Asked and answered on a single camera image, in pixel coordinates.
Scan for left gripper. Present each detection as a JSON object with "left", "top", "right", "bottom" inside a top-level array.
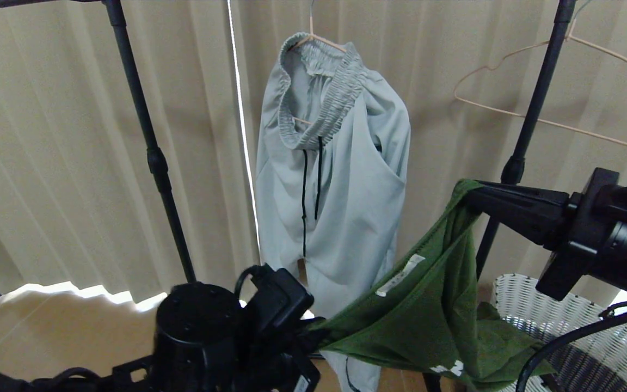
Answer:
[{"left": 248, "top": 321, "right": 328, "bottom": 392}]

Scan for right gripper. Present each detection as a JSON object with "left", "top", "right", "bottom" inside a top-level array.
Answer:
[{"left": 536, "top": 168, "right": 627, "bottom": 301}]

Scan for green garment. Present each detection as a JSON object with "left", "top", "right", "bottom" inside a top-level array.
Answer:
[{"left": 313, "top": 179, "right": 556, "bottom": 392}]

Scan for pale grey shorts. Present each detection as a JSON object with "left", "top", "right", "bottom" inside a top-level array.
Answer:
[{"left": 255, "top": 32, "right": 411, "bottom": 392}]

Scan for pink clothes hanger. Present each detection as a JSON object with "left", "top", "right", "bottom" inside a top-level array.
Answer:
[
  {"left": 453, "top": 0, "right": 627, "bottom": 158},
  {"left": 286, "top": 0, "right": 348, "bottom": 126}
]

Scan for white laundry basket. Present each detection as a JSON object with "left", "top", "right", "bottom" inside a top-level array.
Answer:
[{"left": 490, "top": 273, "right": 627, "bottom": 392}]

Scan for black clothes rack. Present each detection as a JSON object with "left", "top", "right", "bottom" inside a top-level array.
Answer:
[{"left": 0, "top": 0, "right": 578, "bottom": 392}]

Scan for beige curtain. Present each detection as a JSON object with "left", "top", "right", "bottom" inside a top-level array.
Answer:
[{"left": 0, "top": 0, "right": 627, "bottom": 305}]

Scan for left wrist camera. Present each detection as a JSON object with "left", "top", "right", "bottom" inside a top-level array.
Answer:
[{"left": 235, "top": 264, "right": 315, "bottom": 335}]

